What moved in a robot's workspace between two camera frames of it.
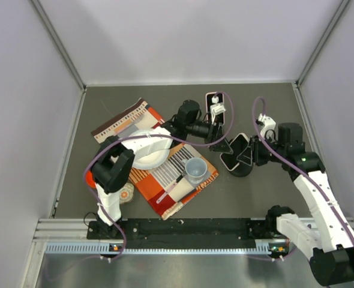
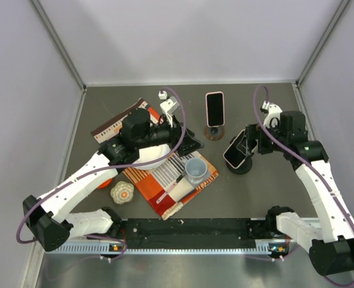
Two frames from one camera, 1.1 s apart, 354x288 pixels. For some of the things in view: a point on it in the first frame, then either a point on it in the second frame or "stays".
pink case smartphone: (209, 98) stays
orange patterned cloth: (164, 191) stays
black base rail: (177, 232) stays
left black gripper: (214, 132) → (189, 144)
